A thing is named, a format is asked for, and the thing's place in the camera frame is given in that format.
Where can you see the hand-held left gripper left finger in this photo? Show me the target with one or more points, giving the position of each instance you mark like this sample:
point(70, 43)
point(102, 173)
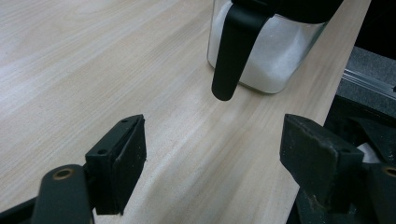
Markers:
point(121, 161)

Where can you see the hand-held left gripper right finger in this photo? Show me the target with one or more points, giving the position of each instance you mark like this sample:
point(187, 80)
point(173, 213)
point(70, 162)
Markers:
point(317, 161)

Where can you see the aluminium floor rail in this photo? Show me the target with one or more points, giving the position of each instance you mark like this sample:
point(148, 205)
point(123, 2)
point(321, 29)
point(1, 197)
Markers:
point(370, 82)

